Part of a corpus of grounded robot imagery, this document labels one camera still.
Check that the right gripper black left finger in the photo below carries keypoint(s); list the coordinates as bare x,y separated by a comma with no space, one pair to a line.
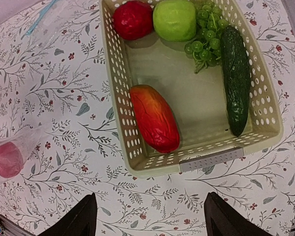
79,221

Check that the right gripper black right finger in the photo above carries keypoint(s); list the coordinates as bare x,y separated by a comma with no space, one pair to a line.
223,220

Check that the dark red toy fruit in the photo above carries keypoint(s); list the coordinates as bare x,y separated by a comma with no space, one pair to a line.
133,20

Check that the beige perforated plastic basket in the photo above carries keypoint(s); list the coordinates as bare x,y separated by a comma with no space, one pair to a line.
197,100

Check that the light green toy fruit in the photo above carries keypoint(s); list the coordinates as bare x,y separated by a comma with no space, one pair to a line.
175,20

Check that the clear zip bag blue zipper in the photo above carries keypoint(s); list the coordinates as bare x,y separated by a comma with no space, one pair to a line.
26,142

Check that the floral patterned tablecloth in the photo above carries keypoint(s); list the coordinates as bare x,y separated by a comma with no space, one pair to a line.
64,85

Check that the dark green toy cucumber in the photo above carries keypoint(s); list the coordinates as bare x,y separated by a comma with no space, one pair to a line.
236,76

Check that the red toy apple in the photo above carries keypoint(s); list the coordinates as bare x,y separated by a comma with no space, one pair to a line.
11,160

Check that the green toy grape bunch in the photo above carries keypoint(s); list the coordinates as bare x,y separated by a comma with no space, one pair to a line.
205,48

